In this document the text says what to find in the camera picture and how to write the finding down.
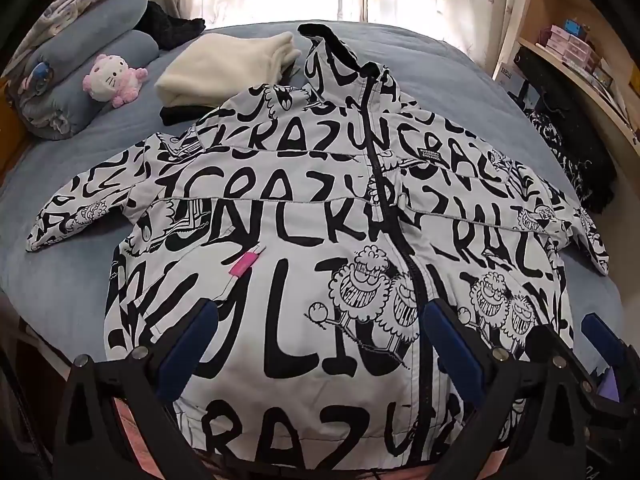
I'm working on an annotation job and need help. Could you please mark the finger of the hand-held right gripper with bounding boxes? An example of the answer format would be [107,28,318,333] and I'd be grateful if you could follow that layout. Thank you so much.
[581,312,627,367]

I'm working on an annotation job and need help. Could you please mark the person's pink garment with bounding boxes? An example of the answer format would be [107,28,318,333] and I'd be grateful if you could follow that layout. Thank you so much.
[112,392,506,480]

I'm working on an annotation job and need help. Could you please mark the white printed carton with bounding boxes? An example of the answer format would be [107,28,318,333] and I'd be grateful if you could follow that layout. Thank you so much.
[492,57,524,97]

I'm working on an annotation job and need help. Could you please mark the white black graffiti print jacket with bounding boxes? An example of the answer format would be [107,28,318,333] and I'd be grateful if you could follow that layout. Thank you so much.
[26,24,612,471]

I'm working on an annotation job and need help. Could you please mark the pink white cat plush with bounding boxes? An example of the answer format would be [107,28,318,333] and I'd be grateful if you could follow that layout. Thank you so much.
[82,53,150,109]

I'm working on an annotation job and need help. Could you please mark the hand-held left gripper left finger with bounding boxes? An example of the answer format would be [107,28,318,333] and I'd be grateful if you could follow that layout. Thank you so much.
[52,299,221,480]

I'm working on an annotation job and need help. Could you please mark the plain blue pillow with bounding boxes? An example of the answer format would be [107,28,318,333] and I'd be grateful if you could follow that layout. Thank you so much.
[37,0,151,61]

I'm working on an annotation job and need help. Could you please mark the stack of pink boxes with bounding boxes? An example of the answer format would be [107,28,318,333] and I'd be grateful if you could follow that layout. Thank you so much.
[539,22,601,75]

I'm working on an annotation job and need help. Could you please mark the black white speckled cloth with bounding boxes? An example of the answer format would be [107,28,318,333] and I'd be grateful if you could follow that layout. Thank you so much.
[525,109,587,196]

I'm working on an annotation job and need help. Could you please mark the black folded cloth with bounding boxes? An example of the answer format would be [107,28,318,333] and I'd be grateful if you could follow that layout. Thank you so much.
[160,105,216,127]

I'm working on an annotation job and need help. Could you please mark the wooden shelf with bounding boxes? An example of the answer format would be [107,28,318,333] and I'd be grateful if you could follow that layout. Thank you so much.
[517,0,640,171]

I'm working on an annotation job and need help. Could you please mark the cream folded fleece cloth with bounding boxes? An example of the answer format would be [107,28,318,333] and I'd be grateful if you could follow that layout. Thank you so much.
[155,31,302,108]

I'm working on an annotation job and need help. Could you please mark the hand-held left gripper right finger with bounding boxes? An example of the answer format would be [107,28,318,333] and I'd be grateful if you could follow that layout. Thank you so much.
[422,299,598,480]

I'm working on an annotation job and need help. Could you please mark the black fuzzy cloth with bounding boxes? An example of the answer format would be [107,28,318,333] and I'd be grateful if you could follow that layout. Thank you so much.
[135,1,207,51]

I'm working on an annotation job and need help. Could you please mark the purple cloth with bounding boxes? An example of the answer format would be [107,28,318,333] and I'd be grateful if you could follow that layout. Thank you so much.
[599,367,623,403]

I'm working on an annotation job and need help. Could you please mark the blue fleece bed blanket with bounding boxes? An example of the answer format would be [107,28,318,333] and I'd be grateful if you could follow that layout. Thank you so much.
[0,22,626,361]

